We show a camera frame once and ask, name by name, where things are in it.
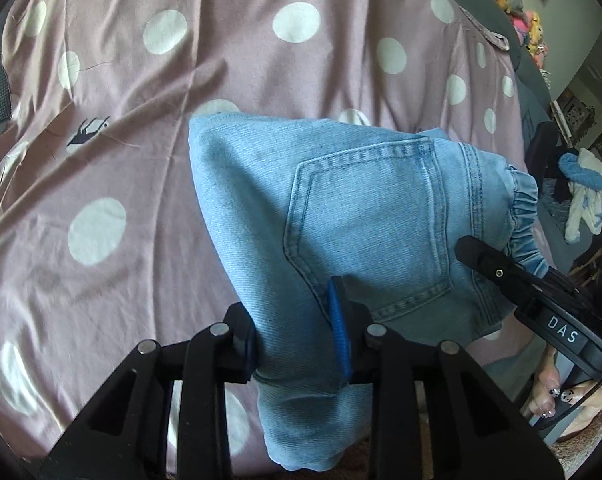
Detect light blue denim pants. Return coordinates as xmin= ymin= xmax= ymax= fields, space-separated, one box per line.
xmin=187 ymin=114 xmax=554 ymax=473

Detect pink polka dot bed sheet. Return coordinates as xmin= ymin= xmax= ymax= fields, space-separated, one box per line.
xmin=0 ymin=0 xmax=544 ymax=480

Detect row of plush toys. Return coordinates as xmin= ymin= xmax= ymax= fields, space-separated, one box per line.
xmin=468 ymin=0 xmax=552 ymax=68

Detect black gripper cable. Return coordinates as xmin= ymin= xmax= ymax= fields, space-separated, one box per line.
xmin=531 ymin=355 xmax=602 ymax=428

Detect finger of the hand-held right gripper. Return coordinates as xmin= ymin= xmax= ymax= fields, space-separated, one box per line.
xmin=454 ymin=235 xmax=538 ymax=307

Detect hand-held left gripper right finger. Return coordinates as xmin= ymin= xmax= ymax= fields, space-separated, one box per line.
xmin=327 ymin=275 xmax=553 ymax=480

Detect dark cloth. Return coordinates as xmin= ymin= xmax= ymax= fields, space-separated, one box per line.
xmin=525 ymin=119 xmax=563 ymax=183

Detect dark wooden shelf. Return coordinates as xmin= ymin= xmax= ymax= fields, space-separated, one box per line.
xmin=551 ymin=87 xmax=602 ymax=181

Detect person's right hand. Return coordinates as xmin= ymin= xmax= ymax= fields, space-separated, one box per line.
xmin=528 ymin=345 xmax=602 ymax=423

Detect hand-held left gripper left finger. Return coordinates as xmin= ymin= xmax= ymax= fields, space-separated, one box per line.
xmin=38 ymin=302 xmax=257 ymax=480

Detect blue and white plush cloth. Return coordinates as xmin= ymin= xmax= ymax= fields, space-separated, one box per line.
xmin=558 ymin=149 xmax=602 ymax=241

